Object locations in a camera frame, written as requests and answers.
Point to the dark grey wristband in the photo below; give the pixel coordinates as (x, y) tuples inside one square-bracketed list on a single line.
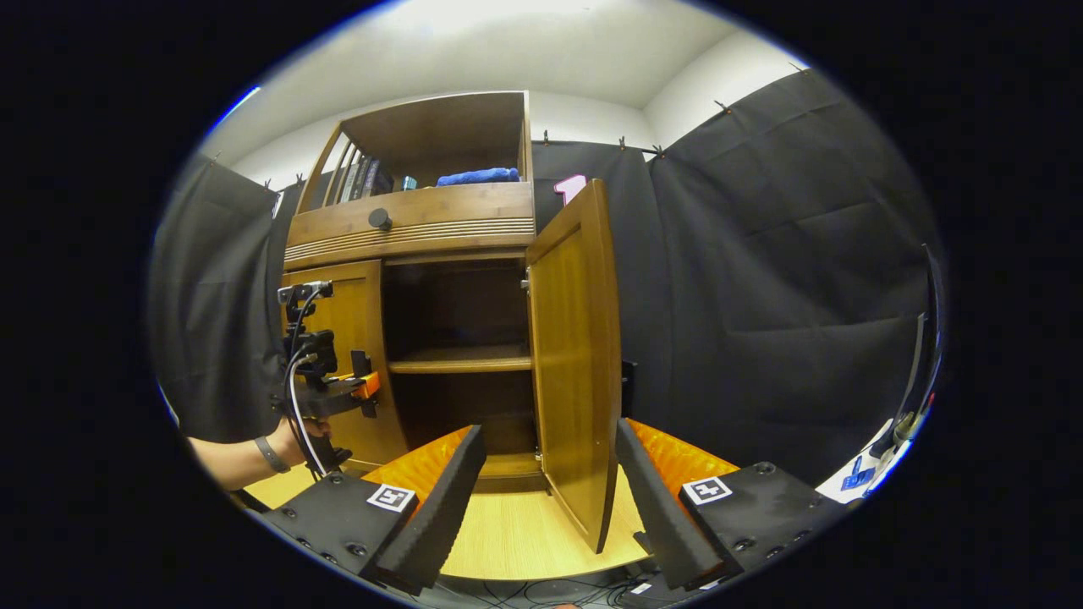
[(271, 455)]

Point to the blue folded towel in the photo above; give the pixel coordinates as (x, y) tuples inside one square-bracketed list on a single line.
[(478, 177)]

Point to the black backdrop cloth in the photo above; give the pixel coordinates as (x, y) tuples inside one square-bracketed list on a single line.
[(761, 296)]

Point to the wooden double-door shoe cabinet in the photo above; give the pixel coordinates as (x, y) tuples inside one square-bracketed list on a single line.
[(423, 207)]

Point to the dark curved stand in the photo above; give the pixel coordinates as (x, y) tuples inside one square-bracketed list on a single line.
[(926, 355)]

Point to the white side table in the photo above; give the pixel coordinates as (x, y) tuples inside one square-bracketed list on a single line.
[(846, 495)]

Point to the wooden inner cabinet shelf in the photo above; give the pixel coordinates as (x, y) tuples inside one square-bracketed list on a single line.
[(461, 362)]

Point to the dark grey book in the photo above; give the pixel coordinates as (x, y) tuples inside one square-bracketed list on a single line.
[(364, 178)]

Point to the dark blue book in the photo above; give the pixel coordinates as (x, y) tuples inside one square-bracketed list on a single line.
[(379, 179)]

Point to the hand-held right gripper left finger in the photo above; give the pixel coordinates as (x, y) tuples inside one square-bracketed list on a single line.
[(440, 516)]

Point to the black round drawer knob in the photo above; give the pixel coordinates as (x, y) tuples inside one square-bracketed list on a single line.
[(380, 220)]

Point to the small blue object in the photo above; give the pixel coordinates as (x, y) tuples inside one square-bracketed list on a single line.
[(857, 475)]

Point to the light grey book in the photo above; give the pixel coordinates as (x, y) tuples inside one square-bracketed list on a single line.
[(349, 180)]

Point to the wooden cabinet door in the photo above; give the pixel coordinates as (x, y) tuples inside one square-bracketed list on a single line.
[(355, 313), (575, 355)]

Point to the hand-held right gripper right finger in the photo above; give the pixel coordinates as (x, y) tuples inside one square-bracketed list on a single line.
[(656, 507)]

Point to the wooden ribbed cabinet drawer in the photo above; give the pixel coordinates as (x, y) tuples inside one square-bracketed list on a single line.
[(457, 207)]

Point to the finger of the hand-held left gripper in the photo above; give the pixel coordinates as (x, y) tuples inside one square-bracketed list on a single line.
[(368, 386)]

